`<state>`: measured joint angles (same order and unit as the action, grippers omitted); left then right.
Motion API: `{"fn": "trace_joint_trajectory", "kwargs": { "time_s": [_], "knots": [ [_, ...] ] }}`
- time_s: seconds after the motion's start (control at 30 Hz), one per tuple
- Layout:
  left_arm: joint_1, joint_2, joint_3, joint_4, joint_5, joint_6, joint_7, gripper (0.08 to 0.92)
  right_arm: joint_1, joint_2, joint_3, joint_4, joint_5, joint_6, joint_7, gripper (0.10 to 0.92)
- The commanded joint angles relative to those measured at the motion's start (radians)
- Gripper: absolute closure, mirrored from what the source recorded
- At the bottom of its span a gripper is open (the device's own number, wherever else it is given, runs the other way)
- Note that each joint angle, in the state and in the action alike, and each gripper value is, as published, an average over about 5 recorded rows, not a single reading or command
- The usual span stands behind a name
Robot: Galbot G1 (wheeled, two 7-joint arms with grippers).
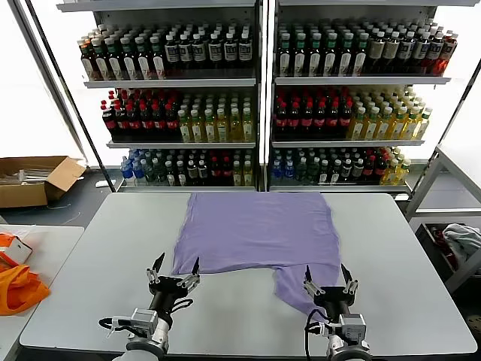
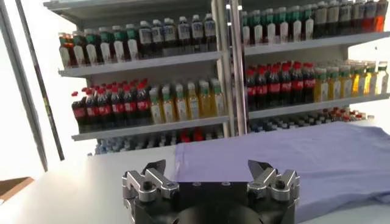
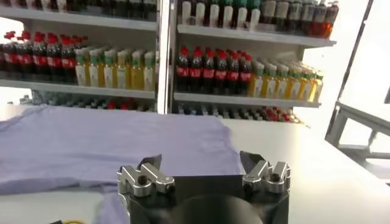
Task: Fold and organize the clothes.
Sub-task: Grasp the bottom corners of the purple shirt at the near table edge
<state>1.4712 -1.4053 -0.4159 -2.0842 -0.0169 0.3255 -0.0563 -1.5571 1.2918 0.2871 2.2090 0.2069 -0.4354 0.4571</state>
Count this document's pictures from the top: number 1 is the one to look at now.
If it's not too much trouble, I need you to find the purple t-shirt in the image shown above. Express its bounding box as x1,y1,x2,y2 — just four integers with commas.
171,191,343,324

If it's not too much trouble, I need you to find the brown cardboard box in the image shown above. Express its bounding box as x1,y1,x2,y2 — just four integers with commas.
0,156,88,208

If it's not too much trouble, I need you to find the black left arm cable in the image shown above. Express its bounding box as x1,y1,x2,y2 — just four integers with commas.
98,317,132,336

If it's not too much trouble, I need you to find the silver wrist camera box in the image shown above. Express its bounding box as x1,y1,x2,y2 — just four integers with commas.
129,307,159,335
340,314,368,339

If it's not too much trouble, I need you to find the cola bottle red cap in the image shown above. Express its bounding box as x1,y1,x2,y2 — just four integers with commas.
274,102,289,138
338,99,353,137
113,103,129,138
151,103,166,138
209,156,222,186
325,100,340,138
363,156,377,181
126,103,141,138
300,101,314,138
287,102,301,138
138,103,153,138
101,99,118,138
220,156,233,186
374,153,388,181
313,101,327,138
164,102,179,137

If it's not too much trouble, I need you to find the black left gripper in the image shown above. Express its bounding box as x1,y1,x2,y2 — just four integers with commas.
146,252,201,311

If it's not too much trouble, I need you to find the red drink bottle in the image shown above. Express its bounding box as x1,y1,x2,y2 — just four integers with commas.
437,32,458,75

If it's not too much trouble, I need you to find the dark tea bottle green label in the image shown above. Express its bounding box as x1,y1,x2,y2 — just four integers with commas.
149,35,166,80
104,36,122,81
91,37,108,81
323,32,340,76
307,32,324,76
353,32,371,76
134,35,151,80
277,32,293,76
119,35,137,80
338,32,355,76
292,32,308,76

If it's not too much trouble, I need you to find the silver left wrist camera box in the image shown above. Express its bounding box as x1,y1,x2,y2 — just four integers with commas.
129,307,159,335

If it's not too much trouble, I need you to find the grey white garment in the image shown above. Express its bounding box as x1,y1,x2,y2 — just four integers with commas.
442,223,481,264

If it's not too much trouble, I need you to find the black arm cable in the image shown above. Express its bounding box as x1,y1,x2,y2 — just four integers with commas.
98,317,132,336
304,310,328,361

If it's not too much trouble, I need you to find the grey metal shelf unit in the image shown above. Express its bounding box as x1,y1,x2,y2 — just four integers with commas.
267,0,481,196
56,0,265,193

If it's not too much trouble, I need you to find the crumpled clear plastic wrap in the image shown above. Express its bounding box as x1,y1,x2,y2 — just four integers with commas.
11,224,38,241

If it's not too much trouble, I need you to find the small white carton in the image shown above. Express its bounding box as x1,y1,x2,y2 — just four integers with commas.
0,237,34,264

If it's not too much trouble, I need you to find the brown tea bottle white label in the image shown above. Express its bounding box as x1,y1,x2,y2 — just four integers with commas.
78,39,95,81

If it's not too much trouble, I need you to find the dark bottle beige label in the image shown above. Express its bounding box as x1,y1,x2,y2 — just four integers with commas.
383,31,400,73
368,31,386,73

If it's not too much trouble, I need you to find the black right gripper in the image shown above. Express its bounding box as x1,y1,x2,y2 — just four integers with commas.
303,264,358,317

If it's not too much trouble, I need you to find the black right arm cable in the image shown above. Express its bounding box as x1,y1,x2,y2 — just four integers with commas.
304,310,328,361

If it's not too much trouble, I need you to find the grey metal frame cart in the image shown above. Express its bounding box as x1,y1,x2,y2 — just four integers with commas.
404,144,481,295

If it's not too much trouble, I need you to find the white packing material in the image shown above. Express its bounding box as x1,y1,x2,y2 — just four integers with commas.
0,168,57,186

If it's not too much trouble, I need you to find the dark bottle blue-white label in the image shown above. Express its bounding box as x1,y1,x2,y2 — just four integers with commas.
177,32,193,71
426,31,444,74
398,31,415,73
207,32,223,71
237,32,253,70
222,32,238,71
191,32,207,71
164,33,180,71
412,31,430,73

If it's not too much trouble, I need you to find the orange fabric bag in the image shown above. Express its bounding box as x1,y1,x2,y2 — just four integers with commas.
0,232,51,316

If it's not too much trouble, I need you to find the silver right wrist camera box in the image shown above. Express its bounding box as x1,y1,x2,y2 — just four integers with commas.
340,314,368,339

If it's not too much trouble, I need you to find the black storage bin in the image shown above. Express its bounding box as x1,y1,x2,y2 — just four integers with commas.
416,222,481,283

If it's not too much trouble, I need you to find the red garment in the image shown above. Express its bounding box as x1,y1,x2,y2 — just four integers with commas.
431,225,458,271

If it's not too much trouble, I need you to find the dark slanted frame post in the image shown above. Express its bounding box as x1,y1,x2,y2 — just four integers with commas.
24,0,117,193
407,59,481,206

